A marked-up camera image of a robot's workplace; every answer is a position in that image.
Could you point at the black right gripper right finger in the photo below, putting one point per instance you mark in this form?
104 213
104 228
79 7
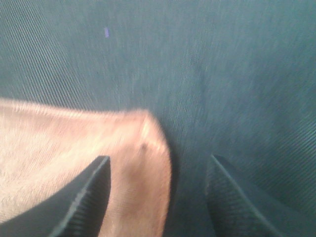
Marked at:
239 208

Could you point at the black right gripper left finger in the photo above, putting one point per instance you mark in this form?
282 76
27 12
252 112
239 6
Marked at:
77 210

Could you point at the brown towel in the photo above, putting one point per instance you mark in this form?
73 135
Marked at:
43 148

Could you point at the black table cloth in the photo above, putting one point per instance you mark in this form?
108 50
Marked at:
235 78

